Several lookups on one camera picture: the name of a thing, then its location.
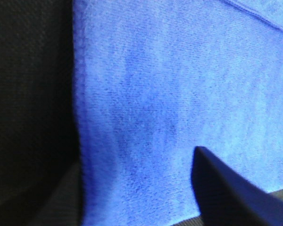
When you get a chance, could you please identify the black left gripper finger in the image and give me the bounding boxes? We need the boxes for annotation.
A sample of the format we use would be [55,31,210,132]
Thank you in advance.
[191,146,283,226]

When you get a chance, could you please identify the blue microfiber towel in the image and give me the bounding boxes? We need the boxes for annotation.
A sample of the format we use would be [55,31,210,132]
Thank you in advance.
[73,0,283,226]

